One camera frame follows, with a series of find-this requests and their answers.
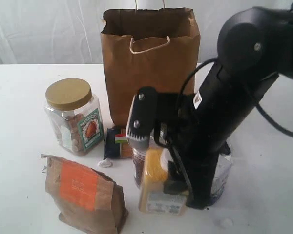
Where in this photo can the white scrap near front edge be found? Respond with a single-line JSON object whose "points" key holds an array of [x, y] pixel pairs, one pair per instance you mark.
{"points": [[225, 223]]}

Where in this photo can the spaghetti packet dark blue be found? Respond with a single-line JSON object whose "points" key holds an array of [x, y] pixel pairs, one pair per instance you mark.
{"points": [[116, 144]]}

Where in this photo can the brown paper shopping bag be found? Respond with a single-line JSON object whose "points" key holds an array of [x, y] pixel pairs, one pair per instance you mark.
{"points": [[142, 47]]}

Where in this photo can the white and blue carton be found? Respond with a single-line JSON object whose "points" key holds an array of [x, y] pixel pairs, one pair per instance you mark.
{"points": [[222, 171]]}

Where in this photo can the nut jar with gold lid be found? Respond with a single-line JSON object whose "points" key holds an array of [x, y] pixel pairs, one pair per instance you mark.
{"points": [[75, 115]]}

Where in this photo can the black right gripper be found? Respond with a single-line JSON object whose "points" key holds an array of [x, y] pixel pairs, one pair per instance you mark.
{"points": [[191, 134]]}

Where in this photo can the white fabric backdrop curtain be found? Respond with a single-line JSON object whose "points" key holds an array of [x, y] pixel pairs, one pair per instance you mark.
{"points": [[68, 31]]}

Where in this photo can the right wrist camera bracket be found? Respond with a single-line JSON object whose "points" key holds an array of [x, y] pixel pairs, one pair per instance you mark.
{"points": [[141, 118]]}

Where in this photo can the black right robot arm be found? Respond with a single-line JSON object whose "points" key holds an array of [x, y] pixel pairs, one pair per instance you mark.
{"points": [[254, 47]]}

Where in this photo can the small white crumpled scrap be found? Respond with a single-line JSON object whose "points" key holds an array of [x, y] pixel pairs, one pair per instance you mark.
{"points": [[106, 163]]}

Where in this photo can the brown pouch with orange label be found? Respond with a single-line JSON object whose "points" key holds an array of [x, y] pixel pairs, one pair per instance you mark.
{"points": [[88, 200]]}

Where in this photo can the yellow grain bottle white cap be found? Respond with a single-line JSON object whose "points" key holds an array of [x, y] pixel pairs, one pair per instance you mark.
{"points": [[152, 196]]}

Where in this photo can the coffee jar with foil lid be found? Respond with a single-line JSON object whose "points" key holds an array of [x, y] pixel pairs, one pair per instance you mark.
{"points": [[138, 158]]}

